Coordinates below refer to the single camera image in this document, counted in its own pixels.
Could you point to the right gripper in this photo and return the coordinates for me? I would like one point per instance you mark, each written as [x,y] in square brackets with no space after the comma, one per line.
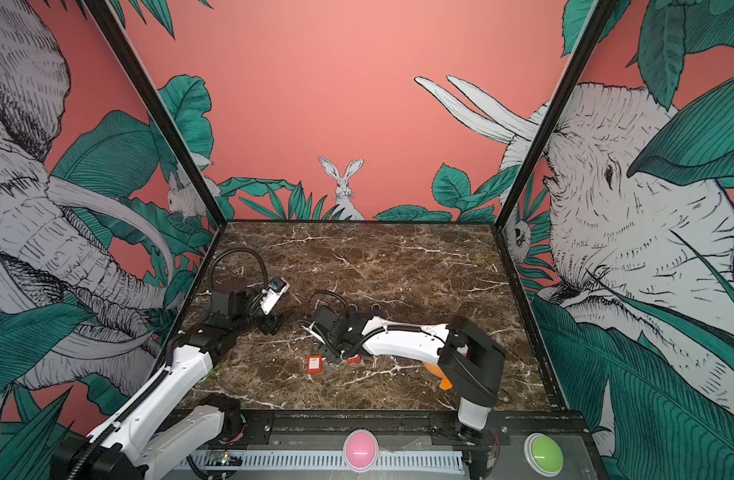
[335,357]

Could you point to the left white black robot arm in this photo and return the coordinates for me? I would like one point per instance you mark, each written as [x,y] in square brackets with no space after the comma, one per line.
[129,445]

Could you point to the right black frame post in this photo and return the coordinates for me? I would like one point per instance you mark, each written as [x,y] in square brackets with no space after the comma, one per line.
[594,27]

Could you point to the white vented strip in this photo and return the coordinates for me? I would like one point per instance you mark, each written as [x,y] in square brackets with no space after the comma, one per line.
[446,462]

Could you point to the left black frame post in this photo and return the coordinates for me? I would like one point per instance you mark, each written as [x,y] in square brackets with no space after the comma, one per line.
[107,22]

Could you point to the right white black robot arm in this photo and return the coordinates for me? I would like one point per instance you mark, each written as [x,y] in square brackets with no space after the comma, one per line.
[465,358]

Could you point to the green push button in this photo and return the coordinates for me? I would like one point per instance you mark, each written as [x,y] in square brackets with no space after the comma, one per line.
[543,454]

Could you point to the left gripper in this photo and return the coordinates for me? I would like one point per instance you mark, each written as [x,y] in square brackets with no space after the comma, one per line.
[271,323]

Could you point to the pink push button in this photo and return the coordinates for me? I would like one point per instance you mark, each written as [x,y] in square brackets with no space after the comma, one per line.
[361,450]

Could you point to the orange shark plush toy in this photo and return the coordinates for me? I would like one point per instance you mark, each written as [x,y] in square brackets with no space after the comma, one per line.
[435,370]

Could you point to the black front mounting rail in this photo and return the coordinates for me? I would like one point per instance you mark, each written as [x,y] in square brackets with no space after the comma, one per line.
[262,426]

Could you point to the black frame post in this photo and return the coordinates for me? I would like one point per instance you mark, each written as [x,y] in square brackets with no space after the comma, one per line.
[107,22]
[594,27]

